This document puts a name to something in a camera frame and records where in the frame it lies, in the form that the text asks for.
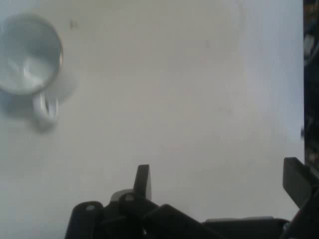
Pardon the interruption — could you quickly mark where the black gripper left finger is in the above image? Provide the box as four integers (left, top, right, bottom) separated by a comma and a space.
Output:
65, 164, 217, 239

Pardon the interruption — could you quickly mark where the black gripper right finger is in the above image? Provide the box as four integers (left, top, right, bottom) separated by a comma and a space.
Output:
281, 157, 319, 239

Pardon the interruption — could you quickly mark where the white mug with metal rim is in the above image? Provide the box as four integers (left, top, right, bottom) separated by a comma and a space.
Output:
0, 13, 64, 132

